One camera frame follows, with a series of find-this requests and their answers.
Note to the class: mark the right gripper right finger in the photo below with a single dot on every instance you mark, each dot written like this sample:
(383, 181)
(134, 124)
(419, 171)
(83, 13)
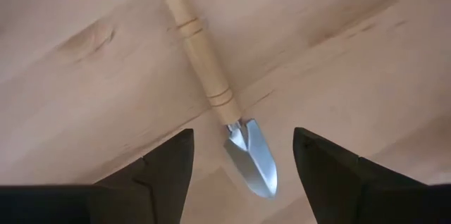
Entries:
(370, 199)

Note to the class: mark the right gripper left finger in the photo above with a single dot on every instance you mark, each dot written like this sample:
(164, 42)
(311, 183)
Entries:
(105, 203)

